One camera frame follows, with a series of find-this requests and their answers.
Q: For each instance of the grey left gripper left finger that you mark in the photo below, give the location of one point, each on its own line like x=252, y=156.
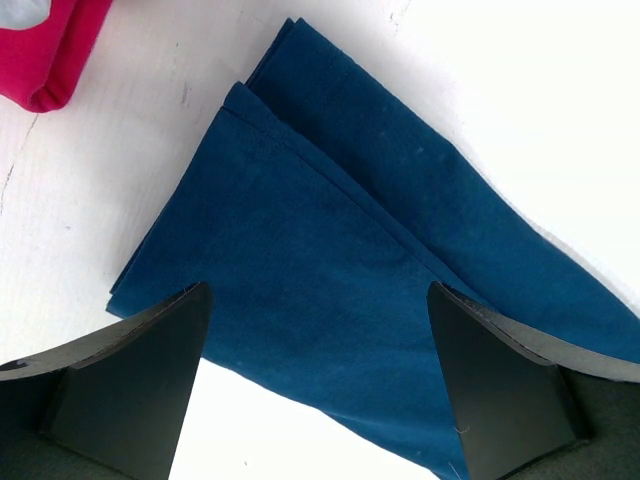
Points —
x=110, y=404

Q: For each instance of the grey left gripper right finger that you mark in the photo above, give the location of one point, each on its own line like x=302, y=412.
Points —
x=528, y=405

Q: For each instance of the blue cartoon print t-shirt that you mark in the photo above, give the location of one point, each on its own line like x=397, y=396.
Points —
x=320, y=209

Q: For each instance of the pink folded t-shirt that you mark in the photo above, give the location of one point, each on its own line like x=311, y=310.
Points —
x=41, y=65

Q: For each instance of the white folded t-shirt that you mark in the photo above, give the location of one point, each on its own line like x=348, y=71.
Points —
x=21, y=15

